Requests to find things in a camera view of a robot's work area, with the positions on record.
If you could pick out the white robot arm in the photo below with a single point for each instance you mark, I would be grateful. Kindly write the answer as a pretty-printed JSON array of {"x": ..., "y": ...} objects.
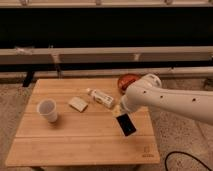
[{"x": 148, "y": 91}]

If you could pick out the black bracket on wall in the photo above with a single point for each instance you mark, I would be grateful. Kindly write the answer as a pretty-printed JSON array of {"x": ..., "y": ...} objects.
[{"x": 28, "y": 79}]

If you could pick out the small white bottle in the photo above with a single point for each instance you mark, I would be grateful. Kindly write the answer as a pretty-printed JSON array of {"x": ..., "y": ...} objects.
[{"x": 101, "y": 97}]

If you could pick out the wooden board table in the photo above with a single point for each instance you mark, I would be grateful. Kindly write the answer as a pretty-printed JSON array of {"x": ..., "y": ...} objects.
[{"x": 91, "y": 137}]

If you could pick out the beige sponge block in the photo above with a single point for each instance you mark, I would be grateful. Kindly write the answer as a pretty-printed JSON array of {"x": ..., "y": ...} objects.
[{"x": 78, "y": 104}]

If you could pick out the black eraser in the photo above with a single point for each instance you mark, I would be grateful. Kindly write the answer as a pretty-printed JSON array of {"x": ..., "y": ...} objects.
[{"x": 126, "y": 124}]

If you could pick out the orange bowl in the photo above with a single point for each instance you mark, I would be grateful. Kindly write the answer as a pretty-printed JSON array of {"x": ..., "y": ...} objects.
[{"x": 125, "y": 80}]

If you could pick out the translucent yellowish gripper finger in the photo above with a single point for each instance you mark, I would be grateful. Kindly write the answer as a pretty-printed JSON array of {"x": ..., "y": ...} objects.
[{"x": 116, "y": 111}]

